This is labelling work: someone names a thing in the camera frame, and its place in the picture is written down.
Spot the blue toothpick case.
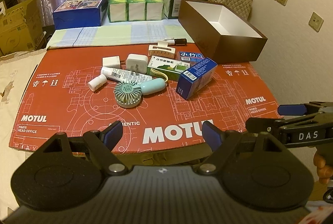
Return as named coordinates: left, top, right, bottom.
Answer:
left=177, top=51, right=204, bottom=66

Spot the person's right hand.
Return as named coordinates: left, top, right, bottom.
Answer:
left=313, top=152, right=333, bottom=184

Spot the cream hair claw clip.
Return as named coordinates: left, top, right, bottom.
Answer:
left=148, top=41, right=175, bottom=59

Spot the green tissue pack bundle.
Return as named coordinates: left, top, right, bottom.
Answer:
left=107, top=0, right=164, bottom=23

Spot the black marker pen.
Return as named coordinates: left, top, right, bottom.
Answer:
left=163, top=38, right=187, bottom=46

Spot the blue printed carton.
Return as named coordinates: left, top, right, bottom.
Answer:
left=52, top=0, right=108, bottom=30

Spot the cream patterned bedsheet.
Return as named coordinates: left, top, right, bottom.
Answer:
left=1, top=49, right=46, bottom=219

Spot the single wall socket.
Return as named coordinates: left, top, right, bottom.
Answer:
left=308, top=12, right=324, bottom=32

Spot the small white charger plug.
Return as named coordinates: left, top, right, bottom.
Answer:
left=102, top=56, right=121, bottom=69

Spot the brown cardboard box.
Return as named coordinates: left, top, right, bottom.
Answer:
left=0, top=0, right=44, bottom=56

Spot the pastel plaid cloth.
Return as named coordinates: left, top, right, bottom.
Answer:
left=46, top=19, right=194, bottom=49

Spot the red Motul cardboard mat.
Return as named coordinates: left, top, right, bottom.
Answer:
left=9, top=44, right=278, bottom=153

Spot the blue medicine box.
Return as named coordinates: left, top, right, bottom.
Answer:
left=175, top=58, right=218, bottom=100

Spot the large white power adapter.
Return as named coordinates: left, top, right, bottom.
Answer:
left=125, top=54, right=148, bottom=74

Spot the small white pill bottle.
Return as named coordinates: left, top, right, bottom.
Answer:
left=87, top=74, right=107, bottom=92

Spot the brown open storage box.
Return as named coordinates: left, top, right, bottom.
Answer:
left=178, top=0, right=267, bottom=64

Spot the green medicine box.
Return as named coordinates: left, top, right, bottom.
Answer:
left=147, top=56, right=191, bottom=81

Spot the mint handheld fan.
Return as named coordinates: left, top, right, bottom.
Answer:
left=114, top=69, right=169, bottom=108

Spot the white cream tube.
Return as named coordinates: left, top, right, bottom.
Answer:
left=101, top=67, right=152, bottom=84

